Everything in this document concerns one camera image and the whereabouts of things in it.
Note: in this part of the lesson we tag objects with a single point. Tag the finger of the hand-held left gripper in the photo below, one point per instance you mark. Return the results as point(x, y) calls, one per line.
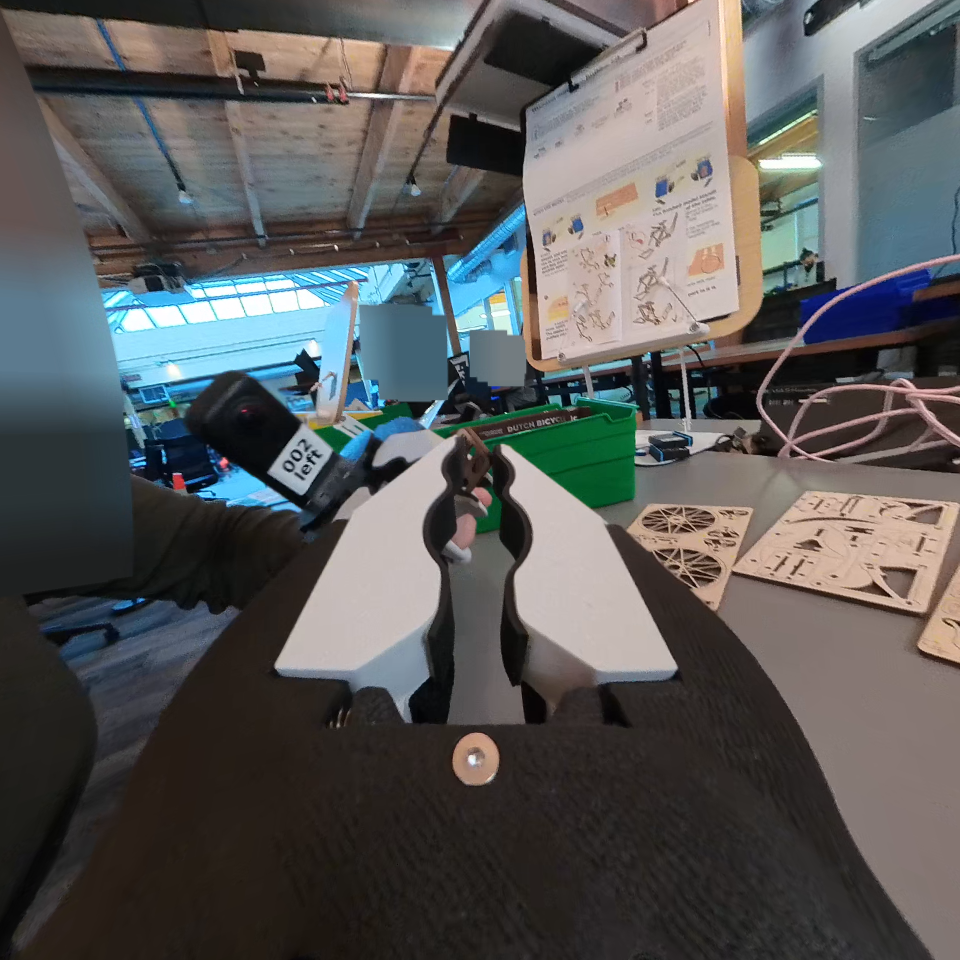
point(405, 454)

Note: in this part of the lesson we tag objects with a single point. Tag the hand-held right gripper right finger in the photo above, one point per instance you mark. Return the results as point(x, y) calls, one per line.
point(592, 600)

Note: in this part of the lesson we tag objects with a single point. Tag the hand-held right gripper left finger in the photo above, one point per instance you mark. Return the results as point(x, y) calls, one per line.
point(360, 600)

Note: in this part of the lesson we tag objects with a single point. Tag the small slotted wooden part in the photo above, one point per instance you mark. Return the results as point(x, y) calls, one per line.
point(476, 461)

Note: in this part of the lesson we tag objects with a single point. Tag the person's left forearm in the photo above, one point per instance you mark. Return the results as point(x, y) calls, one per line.
point(210, 547)

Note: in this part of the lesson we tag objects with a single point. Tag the wheel-pattern wooden parts sheet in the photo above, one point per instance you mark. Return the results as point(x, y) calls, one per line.
point(741, 517)

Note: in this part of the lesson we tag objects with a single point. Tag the slotted wooden parts sheet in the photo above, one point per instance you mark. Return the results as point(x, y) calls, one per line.
point(825, 581)

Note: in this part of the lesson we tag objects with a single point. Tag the arc-pattern wooden parts sheet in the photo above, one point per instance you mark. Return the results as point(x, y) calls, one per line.
point(945, 637)

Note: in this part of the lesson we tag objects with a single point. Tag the person's left hand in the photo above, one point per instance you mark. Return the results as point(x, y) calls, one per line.
point(465, 536)

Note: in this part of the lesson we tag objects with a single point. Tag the brown cardboard box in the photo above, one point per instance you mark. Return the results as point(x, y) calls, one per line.
point(525, 426)

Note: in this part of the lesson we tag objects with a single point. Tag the green plastic bin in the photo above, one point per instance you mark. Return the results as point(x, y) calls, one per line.
point(585, 465)

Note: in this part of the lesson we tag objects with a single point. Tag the small blue device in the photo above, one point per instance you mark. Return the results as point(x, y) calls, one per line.
point(667, 448)

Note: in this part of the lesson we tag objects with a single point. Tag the white stand pole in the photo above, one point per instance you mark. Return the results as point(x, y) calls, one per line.
point(685, 390)

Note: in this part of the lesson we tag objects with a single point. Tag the black equipment box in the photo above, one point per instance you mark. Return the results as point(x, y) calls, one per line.
point(840, 420)

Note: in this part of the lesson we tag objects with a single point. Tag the black hanging panel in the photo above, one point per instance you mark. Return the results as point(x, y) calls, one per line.
point(484, 146)

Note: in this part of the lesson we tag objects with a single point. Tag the person's torso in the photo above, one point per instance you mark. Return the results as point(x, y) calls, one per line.
point(37, 712)

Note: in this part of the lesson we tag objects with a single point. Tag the white ceiling unit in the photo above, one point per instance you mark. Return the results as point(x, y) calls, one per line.
point(457, 82)

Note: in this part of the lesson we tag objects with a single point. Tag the printed instruction sheet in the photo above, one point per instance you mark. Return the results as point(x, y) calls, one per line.
point(637, 150)

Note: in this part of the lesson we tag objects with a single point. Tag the blue plastic bin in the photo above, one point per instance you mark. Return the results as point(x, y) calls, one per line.
point(862, 315)

